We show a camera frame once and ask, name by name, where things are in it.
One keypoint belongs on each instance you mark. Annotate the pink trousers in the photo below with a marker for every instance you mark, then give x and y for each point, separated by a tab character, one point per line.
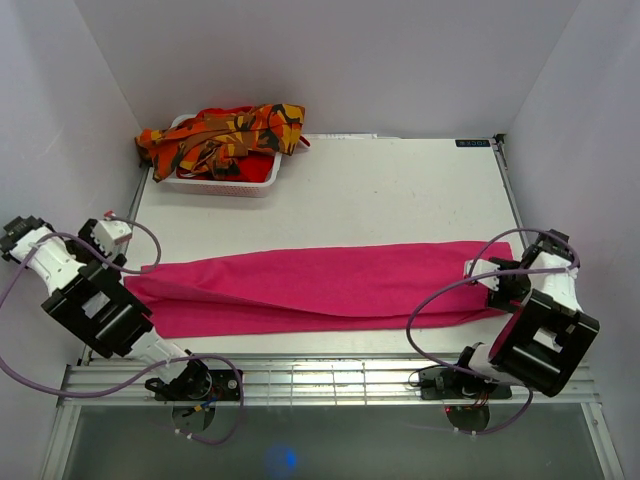
302	290

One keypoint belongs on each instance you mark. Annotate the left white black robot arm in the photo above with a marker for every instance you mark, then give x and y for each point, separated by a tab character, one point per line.
86	295

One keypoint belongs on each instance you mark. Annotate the blue label sticker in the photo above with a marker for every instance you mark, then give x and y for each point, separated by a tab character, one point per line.
472	143

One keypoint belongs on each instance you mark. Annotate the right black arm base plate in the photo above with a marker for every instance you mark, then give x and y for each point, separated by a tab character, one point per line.
440	383

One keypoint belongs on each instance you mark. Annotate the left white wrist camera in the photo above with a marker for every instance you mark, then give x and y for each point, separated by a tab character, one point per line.
109	234

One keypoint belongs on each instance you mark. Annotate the aluminium front rail frame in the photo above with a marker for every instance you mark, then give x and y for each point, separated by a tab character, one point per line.
320	417

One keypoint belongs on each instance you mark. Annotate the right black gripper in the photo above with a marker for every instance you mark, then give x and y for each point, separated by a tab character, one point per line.
500	299

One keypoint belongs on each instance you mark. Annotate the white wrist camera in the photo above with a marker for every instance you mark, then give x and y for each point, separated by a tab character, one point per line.
109	234
483	272

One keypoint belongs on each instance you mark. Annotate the red garment in basket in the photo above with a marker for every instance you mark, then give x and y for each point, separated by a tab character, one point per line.
253	168

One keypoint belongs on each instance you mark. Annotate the white plastic basket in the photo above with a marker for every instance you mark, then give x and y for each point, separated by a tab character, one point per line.
202	184

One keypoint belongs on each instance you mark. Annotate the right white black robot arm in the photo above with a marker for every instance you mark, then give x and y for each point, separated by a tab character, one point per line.
548	333

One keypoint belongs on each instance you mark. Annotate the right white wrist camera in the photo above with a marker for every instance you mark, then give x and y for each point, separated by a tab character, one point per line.
483	272

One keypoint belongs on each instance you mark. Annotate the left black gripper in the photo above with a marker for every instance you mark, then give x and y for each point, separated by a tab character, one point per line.
85	234

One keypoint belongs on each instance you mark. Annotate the orange camouflage trousers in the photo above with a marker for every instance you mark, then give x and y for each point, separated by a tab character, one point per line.
216	138

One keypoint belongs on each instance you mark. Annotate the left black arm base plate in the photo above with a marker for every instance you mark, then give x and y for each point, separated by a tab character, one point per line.
220	385

